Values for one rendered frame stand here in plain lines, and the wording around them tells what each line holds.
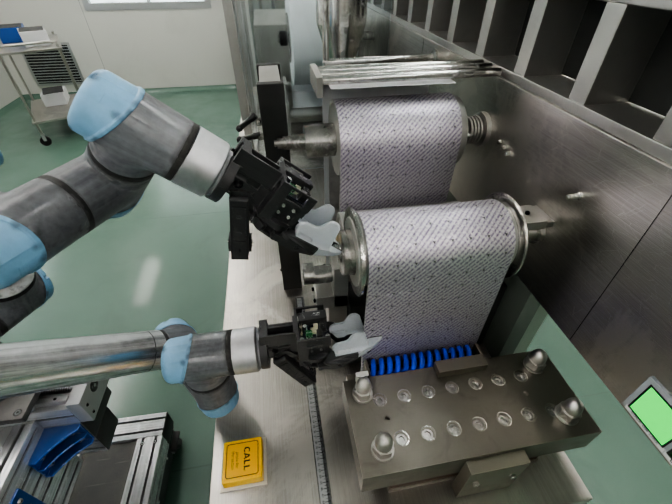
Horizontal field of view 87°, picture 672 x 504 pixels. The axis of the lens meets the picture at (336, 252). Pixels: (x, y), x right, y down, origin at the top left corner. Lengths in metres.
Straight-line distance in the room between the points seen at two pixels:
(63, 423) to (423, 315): 0.97
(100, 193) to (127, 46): 5.84
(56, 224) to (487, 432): 0.66
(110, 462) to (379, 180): 1.41
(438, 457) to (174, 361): 0.43
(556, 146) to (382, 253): 0.33
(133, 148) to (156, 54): 5.79
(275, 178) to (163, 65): 5.81
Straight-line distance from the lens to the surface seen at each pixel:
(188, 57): 6.15
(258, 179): 0.46
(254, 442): 0.77
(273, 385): 0.84
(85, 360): 0.69
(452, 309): 0.67
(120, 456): 1.70
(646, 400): 0.63
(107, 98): 0.44
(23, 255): 0.46
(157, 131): 0.44
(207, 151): 0.44
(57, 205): 0.47
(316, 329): 0.60
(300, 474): 0.77
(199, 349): 0.62
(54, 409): 1.19
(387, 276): 0.55
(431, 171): 0.76
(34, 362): 0.67
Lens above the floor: 1.63
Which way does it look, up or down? 40 degrees down
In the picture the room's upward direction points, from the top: straight up
